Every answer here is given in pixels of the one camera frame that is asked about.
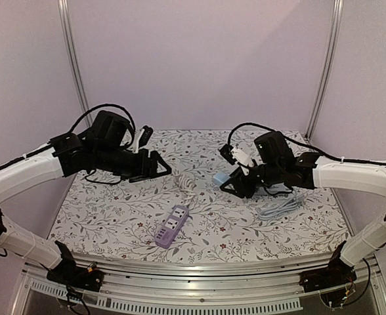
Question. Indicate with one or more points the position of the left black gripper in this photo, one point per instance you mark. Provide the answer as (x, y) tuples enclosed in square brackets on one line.
[(146, 172)]

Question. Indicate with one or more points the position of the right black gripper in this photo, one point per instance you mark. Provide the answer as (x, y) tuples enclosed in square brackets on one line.
[(245, 179)]

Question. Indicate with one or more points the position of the light blue charger plug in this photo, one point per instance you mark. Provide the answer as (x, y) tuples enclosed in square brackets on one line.
[(219, 179)]

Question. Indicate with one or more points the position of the grey power strip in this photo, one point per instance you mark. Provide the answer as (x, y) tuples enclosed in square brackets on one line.
[(273, 190)]

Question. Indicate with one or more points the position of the purple power strip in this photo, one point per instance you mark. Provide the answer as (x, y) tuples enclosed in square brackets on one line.
[(167, 233)]

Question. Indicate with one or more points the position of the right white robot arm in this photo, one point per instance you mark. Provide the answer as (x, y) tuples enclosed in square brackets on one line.
[(312, 170)]

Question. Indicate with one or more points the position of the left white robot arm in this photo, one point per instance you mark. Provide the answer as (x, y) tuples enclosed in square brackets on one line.
[(63, 156)]

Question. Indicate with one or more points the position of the floral table mat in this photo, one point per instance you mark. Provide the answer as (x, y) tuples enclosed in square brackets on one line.
[(104, 217)]

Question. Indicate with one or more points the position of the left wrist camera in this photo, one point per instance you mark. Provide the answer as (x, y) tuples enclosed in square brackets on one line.
[(142, 136)]

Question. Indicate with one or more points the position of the aluminium front rail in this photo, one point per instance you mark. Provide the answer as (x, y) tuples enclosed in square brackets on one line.
[(257, 287)]

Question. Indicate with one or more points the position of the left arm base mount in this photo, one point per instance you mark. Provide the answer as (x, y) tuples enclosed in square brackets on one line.
[(67, 272)]

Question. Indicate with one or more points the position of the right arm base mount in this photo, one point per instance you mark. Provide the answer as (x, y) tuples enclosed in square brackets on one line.
[(334, 274)]

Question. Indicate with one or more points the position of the right aluminium frame post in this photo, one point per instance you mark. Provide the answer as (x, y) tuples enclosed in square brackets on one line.
[(332, 42)]

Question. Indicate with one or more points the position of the aluminium frame post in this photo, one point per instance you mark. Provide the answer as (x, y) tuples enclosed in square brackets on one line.
[(332, 42), (64, 14)]

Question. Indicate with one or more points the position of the left aluminium frame post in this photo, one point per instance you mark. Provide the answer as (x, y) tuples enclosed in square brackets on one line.
[(64, 14)]

